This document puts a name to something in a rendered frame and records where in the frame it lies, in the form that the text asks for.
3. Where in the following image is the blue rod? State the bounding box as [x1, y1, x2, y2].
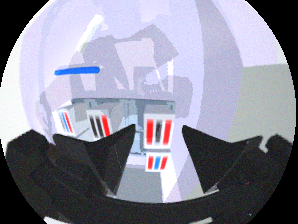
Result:
[55, 67, 100, 76]

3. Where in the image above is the white flat panel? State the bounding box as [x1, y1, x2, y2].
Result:
[225, 63, 297, 153]

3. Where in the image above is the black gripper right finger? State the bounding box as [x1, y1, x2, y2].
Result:
[182, 125, 262, 194]

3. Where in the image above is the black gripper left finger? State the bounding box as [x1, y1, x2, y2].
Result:
[52, 124, 136, 196]

